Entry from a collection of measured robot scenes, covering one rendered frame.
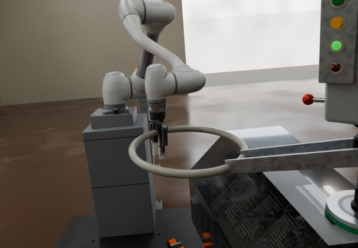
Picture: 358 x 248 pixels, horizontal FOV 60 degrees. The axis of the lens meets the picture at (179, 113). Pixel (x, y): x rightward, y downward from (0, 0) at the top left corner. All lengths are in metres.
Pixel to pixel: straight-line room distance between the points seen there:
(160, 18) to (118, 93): 0.62
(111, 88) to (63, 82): 6.37
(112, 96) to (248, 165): 1.28
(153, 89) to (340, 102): 0.78
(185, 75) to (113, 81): 0.82
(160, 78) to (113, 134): 0.82
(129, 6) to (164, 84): 0.57
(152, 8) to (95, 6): 6.45
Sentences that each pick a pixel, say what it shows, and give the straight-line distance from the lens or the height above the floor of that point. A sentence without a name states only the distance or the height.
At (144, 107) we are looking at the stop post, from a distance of 3.14.
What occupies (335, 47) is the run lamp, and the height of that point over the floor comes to 1.30.
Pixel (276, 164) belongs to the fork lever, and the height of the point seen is 0.94.
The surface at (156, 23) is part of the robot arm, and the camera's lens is 1.82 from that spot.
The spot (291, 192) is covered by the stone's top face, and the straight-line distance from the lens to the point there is 1.16.
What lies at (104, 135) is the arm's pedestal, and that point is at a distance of 2.09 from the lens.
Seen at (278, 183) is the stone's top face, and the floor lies 0.80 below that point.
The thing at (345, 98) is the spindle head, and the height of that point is 1.17.
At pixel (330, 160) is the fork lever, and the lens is 0.98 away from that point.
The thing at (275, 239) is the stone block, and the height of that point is 0.73.
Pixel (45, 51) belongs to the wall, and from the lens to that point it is 8.54.
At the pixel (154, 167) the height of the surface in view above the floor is 0.91.
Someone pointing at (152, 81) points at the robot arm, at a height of 1.17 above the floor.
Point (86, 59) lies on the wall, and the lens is 8.26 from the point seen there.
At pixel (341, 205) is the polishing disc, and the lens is 1.07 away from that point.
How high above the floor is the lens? 1.35
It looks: 14 degrees down
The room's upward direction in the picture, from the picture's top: 4 degrees counter-clockwise
